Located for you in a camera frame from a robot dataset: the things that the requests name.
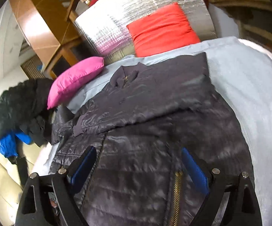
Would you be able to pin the dark grey puffer jacket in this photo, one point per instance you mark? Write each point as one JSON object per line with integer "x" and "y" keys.
{"x": 139, "y": 123}

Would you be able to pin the light grey bed sheet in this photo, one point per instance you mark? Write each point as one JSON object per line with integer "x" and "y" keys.
{"x": 242, "y": 75}

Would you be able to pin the blue garment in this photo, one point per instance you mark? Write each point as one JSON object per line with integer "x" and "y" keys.
{"x": 9, "y": 143}

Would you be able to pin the pink pillow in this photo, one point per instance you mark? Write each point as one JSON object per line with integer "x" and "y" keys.
{"x": 70, "y": 81}

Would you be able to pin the silver foil insulation sheet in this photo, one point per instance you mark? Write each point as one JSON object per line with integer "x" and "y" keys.
{"x": 103, "y": 25}

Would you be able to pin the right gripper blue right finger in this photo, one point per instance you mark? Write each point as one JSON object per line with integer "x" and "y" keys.
{"x": 242, "y": 207}

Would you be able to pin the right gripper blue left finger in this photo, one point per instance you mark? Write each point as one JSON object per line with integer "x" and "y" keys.
{"x": 35, "y": 207}

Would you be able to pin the wooden nightstand cabinet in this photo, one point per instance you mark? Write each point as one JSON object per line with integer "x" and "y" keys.
{"x": 49, "y": 34}

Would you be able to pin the wooden shelf unit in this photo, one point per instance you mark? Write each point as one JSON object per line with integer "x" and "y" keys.
{"x": 253, "y": 17}

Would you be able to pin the red-orange pillow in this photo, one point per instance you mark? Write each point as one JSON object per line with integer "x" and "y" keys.
{"x": 165, "y": 29}

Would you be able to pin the black clothes pile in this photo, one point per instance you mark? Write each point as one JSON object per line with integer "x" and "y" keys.
{"x": 24, "y": 107}

